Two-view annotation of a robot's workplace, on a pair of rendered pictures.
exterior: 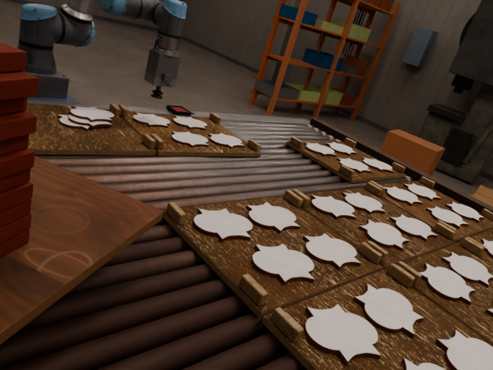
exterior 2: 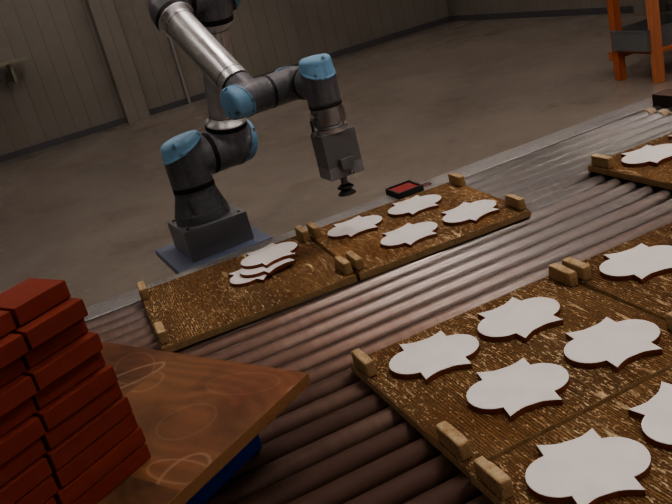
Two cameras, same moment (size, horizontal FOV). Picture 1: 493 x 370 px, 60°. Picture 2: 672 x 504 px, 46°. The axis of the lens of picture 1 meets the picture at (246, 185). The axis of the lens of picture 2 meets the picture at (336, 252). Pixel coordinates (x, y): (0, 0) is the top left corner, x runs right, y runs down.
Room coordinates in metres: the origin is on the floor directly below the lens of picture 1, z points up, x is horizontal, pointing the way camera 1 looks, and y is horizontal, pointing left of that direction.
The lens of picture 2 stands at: (-0.15, -0.39, 1.56)
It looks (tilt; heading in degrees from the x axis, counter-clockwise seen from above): 21 degrees down; 28
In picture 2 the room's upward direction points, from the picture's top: 14 degrees counter-clockwise
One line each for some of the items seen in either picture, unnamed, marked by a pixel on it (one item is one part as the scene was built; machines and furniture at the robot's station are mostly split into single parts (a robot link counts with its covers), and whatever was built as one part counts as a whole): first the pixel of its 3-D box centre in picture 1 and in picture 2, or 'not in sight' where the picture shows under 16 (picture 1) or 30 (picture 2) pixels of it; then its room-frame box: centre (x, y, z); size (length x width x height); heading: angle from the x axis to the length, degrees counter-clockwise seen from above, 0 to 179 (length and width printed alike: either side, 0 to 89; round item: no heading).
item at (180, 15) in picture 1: (172, 17); (318, 81); (1.43, 0.39, 1.29); 0.09 x 0.08 x 0.11; 60
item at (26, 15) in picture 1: (39, 23); (187, 159); (1.58, 0.90, 1.12); 0.13 x 0.12 x 0.14; 150
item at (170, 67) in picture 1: (163, 67); (337, 150); (1.42, 0.38, 1.13); 0.10 x 0.09 x 0.16; 49
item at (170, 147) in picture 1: (188, 133); (412, 224); (1.44, 0.25, 0.93); 0.41 x 0.35 x 0.02; 134
